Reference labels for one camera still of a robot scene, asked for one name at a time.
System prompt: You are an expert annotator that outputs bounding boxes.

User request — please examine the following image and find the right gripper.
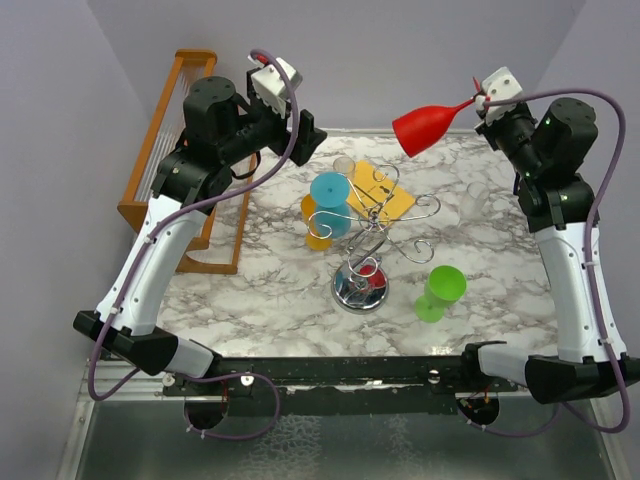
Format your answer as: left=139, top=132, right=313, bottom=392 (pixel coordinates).
left=475, top=101, right=545, bottom=177

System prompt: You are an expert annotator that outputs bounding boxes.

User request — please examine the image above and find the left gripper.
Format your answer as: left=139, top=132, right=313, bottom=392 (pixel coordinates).
left=219, top=71, right=327, bottom=166

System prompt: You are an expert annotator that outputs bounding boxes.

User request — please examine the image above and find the blue plastic wine glass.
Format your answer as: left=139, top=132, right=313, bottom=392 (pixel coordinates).
left=310, top=172, right=351, bottom=239

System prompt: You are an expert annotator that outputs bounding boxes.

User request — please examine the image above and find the red plastic wine glass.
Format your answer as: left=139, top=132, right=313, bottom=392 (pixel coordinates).
left=392, top=78, right=483, bottom=158

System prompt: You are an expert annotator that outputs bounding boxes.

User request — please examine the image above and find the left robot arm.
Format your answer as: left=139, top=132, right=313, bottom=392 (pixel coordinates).
left=73, top=65, right=327, bottom=395

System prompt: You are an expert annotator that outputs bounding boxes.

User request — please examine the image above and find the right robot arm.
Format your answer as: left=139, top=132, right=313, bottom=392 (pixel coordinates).
left=459, top=97, right=639, bottom=404

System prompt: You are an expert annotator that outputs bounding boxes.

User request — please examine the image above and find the clear wine glass by book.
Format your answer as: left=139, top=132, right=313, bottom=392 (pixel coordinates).
left=332, top=156, right=356, bottom=183

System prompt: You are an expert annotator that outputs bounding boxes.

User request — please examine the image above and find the clear wine glass right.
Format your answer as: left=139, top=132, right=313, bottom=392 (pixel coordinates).
left=458, top=182, right=490, bottom=223

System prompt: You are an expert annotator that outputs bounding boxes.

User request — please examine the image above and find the yellow plastic wine glass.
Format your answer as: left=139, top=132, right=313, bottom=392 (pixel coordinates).
left=300, top=194, right=332, bottom=251

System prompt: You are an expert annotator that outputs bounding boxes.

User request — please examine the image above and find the wooden dish rack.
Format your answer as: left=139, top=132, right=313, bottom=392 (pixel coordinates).
left=118, top=49, right=250, bottom=275

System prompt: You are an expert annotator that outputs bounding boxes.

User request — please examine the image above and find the chrome wine glass rack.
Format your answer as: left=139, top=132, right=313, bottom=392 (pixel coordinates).
left=331, top=163, right=441, bottom=314

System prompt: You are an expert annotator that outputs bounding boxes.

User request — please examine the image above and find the green plastic wine glass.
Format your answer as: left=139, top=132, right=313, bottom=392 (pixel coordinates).
left=414, top=265, right=467, bottom=323

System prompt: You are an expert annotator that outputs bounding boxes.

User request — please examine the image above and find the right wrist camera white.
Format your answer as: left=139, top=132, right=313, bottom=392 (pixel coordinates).
left=474, top=66, right=523, bottom=126

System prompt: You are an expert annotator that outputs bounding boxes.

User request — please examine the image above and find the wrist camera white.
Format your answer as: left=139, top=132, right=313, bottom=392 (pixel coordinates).
left=250, top=55, right=303, bottom=118
left=474, top=66, right=523, bottom=126

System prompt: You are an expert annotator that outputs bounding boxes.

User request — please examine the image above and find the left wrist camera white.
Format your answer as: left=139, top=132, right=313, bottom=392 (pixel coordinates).
left=250, top=55, right=303, bottom=118

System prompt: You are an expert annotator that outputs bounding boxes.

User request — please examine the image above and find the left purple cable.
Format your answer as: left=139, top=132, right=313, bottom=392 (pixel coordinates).
left=87, top=48, right=301, bottom=441

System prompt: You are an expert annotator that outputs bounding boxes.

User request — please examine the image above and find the purple cable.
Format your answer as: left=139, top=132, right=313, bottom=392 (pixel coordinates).
left=87, top=48, right=301, bottom=441
left=464, top=88, right=632, bottom=437

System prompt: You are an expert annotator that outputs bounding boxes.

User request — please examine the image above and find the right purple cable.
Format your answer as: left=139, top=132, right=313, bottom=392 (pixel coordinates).
left=464, top=88, right=632, bottom=437

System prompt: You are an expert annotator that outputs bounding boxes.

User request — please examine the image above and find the black mounting rail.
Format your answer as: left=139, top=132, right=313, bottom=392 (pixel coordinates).
left=163, top=355, right=517, bottom=417

